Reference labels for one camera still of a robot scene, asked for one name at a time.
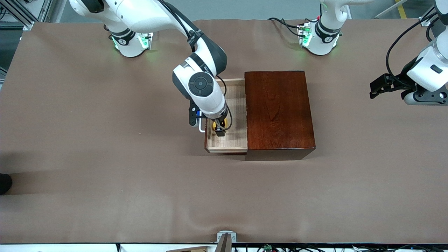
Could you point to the brown table cover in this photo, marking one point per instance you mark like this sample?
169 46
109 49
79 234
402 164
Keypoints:
105 192

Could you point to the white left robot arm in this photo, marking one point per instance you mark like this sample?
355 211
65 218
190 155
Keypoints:
428 66

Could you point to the green terminal connector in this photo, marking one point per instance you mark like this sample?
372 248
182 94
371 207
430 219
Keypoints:
267 247

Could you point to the grey camera post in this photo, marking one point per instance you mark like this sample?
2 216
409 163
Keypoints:
224 245

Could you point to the black shoe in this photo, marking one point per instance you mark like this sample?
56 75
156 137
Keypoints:
4 183

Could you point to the silver metal clamp bracket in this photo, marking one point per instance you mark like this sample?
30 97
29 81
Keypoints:
233 237

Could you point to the light wooden board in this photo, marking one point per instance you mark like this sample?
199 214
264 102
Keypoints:
192 250

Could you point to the dark red wooden cabinet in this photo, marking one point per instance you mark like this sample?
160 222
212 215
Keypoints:
280 112

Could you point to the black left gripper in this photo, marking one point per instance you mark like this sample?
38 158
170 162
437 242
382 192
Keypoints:
394 84

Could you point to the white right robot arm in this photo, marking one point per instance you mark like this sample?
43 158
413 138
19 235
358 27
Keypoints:
213 103

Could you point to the light wood drawer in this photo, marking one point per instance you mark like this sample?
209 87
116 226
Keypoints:
236 140

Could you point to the aluminium extrusion frame profile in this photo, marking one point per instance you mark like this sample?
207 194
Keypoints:
425 21
28 25

